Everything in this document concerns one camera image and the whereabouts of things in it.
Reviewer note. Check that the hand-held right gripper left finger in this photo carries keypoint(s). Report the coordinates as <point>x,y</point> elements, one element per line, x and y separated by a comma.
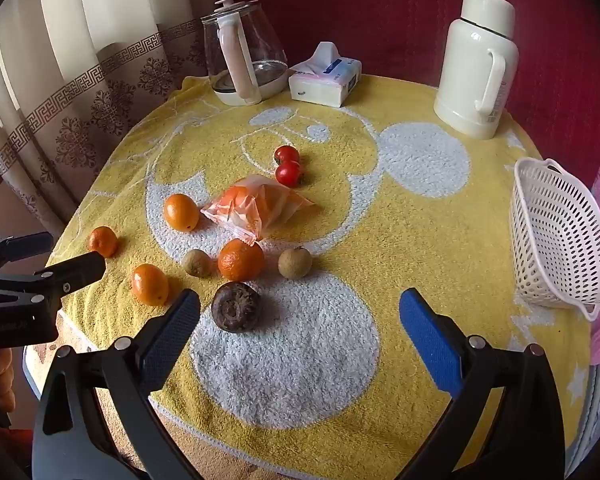
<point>172,335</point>

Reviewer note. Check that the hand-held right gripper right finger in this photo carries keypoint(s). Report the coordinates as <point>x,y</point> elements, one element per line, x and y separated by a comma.
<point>430,340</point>

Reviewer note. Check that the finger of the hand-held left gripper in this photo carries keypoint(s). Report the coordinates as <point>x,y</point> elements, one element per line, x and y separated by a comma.
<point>80,267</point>
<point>22,246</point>

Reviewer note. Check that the small tangerine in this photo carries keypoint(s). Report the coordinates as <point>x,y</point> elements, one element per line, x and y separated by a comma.
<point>103,241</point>

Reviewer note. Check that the oval orange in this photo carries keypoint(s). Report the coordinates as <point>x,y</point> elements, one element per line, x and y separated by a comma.
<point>150,284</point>
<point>181,212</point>

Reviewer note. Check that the dark brown round fruit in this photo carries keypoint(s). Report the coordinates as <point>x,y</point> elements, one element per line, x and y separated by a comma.
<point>235,306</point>

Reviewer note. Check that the brown kiwi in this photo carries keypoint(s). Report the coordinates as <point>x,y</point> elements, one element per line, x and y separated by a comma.
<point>197,263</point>
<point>295,262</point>

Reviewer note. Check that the large tangerine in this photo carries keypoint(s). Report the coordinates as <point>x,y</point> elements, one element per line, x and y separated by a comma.
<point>241,260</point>

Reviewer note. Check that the plastic bag of oranges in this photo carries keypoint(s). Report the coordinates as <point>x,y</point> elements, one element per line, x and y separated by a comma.
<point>260,205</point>

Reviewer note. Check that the white plastic basket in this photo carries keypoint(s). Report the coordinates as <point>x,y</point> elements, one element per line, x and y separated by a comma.
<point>555,240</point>

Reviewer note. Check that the red cherry tomato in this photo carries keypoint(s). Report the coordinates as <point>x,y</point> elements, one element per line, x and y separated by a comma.
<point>289,173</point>
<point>286,154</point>

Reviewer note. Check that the yellow cartoon towel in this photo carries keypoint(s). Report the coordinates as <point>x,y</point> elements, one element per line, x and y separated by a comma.
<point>380,240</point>

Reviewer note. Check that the patterned beige curtain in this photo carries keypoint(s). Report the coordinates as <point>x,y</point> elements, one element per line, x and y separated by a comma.
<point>80,110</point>

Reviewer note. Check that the cream thermos jug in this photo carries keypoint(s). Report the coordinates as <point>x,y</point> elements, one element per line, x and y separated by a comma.
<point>465,75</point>

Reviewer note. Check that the tissue pack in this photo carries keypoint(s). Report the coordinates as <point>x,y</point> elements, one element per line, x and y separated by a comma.
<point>325,87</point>

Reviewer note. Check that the glass kettle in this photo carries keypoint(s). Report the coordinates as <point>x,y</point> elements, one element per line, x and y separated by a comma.
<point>250,45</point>

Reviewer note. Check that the red quilted cover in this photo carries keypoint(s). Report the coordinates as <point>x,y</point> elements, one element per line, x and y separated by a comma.
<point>380,20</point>

